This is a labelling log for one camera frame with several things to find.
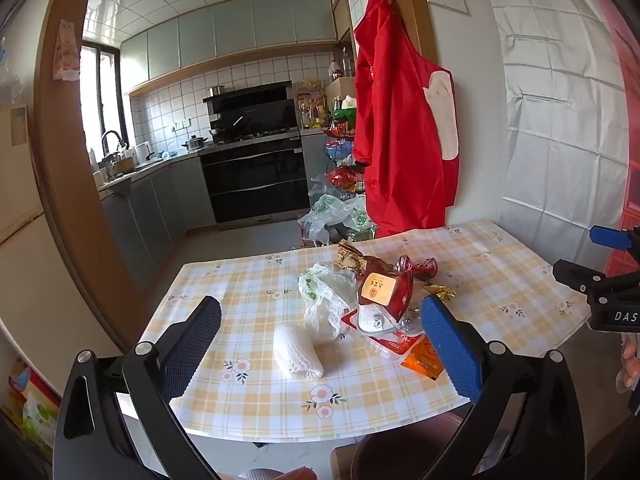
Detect black range hood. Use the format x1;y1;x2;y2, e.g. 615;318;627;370
202;80;298;133

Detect cartoon paper pouch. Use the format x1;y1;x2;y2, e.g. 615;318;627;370
52;19;81;82

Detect group of condiment bottles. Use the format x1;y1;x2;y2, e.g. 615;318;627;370
297;77;333;131

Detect white creased wall sheet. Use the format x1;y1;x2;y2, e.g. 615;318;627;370
480;0;631;271

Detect brown gold wrapper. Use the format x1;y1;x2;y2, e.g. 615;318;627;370
337;240;381;281

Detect checkered tablecloth table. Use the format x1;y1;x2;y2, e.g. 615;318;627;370
140;219;593;438

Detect clear plastic wrapper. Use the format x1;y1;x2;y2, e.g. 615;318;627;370
400;310;426;336

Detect kitchen window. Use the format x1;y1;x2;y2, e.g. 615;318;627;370
80;40;132;161

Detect pale green upper cabinets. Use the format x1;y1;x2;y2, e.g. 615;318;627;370
120;0;338;83

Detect red and white plastic package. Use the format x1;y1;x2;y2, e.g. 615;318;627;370
340;307;423;358

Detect grey lower kitchen cabinets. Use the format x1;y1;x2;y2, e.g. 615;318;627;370
97;152;221;281

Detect wooden door frame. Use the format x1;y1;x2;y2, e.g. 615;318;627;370
32;0;151;351

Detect heap of white plastic bags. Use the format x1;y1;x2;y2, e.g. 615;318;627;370
299;175;373;248

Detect red wall banner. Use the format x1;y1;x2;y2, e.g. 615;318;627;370
605;0;640;281

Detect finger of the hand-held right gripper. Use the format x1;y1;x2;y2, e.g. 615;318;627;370
589;225;640;252
552;259;608;293

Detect gold candy wrapper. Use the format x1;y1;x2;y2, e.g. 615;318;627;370
422;282;458;303

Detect steel kitchen faucet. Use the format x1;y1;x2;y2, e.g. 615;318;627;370
100;130;128;161

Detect red apron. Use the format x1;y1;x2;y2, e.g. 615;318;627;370
352;0;461;238

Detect person's right hand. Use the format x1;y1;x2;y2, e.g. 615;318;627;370
619;332;640;396

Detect black built-in stove oven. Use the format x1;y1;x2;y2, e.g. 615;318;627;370
199;130;312;226

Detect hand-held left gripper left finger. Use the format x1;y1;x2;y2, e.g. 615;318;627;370
52;296;223;480

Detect white foam fruit net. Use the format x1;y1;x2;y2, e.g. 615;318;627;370
272;321;326;380

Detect brown trash bin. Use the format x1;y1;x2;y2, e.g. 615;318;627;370
332;412;468;480

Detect white plastic bag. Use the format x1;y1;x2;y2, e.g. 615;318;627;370
298;262;358;345

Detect black wire storage rack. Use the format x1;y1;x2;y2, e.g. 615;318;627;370
320;110;373;241

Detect orange snack packet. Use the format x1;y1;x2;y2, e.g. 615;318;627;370
400;335;446;378

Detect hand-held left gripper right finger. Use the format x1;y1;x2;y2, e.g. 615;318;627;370
415;295;588;480

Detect pile of colourful packets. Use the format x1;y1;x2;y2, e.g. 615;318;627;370
0;355;63;461

